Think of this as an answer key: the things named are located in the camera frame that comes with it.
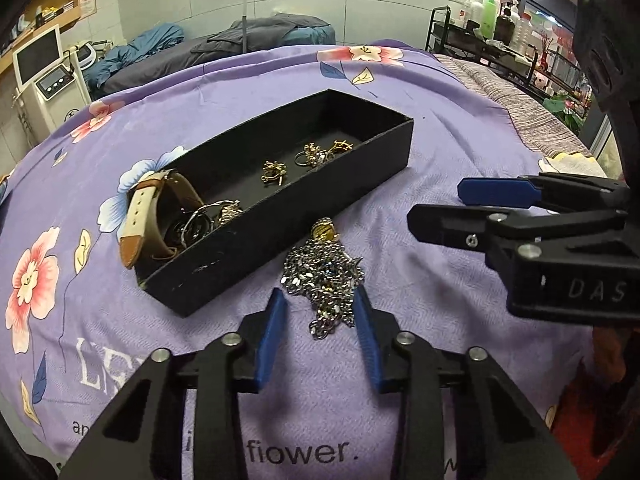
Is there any white beauty machine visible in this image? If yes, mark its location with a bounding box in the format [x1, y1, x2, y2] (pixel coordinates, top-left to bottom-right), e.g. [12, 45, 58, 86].
[12, 25, 90, 144]

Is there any teal duvet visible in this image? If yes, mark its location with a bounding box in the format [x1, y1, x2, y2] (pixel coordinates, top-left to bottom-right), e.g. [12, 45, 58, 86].
[82, 23, 184, 93]

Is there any black jewelry box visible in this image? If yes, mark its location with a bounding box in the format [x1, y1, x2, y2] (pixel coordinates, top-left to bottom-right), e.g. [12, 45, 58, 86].
[134, 89, 413, 316]

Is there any gold earring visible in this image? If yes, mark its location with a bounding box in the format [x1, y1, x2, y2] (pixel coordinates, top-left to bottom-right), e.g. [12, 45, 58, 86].
[260, 160, 288, 185]

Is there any grey knitted blanket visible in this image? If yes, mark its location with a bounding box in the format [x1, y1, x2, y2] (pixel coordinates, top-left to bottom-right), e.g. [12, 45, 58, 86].
[435, 54, 592, 157]

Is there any purple floral bedsheet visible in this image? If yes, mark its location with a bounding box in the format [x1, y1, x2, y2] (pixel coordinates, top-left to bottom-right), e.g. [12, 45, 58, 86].
[1, 44, 591, 479]

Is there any silver bangle bracelet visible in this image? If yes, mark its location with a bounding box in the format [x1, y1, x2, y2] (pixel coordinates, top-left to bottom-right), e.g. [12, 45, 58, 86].
[179, 199, 244, 248]

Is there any silver chain necklace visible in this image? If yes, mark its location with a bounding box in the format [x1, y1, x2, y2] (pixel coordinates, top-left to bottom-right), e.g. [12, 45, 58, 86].
[278, 238, 366, 340]

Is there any grey blanket bed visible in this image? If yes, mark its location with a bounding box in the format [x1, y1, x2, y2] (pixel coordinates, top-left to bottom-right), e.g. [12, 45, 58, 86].
[90, 13, 336, 100]

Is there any wooden wall shelf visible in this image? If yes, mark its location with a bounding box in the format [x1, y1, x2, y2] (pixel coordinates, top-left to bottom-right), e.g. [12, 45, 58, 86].
[1, 0, 81, 74]

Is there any beige brown strap watch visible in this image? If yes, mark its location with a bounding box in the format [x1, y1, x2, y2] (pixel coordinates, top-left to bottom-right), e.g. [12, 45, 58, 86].
[119, 169, 204, 269]

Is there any green potted plant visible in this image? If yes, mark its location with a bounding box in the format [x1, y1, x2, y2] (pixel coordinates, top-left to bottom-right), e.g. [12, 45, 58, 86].
[542, 93, 588, 134]

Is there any black trolley rack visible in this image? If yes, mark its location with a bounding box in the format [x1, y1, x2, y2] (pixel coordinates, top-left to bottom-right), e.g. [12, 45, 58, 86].
[425, 6, 590, 115]

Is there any green bottle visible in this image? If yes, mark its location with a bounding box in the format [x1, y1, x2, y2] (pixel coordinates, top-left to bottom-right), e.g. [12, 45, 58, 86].
[480, 0, 499, 39]

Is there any gold lion ring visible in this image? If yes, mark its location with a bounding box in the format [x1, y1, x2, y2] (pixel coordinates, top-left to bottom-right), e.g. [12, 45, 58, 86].
[311, 216, 341, 245]

